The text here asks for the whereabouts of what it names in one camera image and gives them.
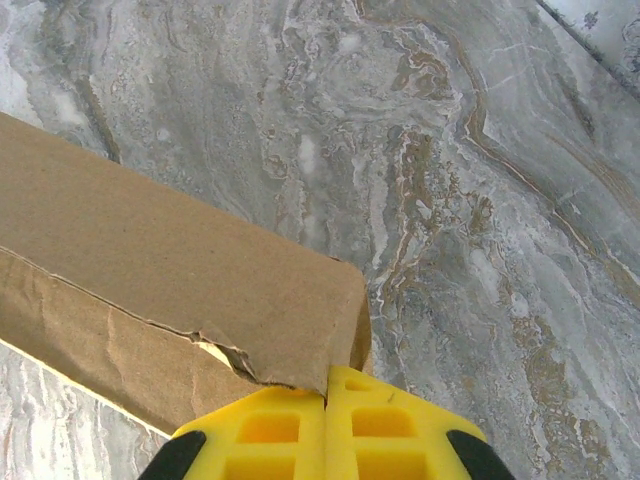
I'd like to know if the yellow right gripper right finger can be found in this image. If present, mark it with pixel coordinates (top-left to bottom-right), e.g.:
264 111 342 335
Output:
324 364 517 480

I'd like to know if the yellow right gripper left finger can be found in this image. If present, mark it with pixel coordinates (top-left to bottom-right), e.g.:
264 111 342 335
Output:
141 383 329 480

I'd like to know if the brown cardboard box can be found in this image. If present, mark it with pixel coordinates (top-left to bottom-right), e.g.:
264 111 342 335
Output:
0 111 374 442

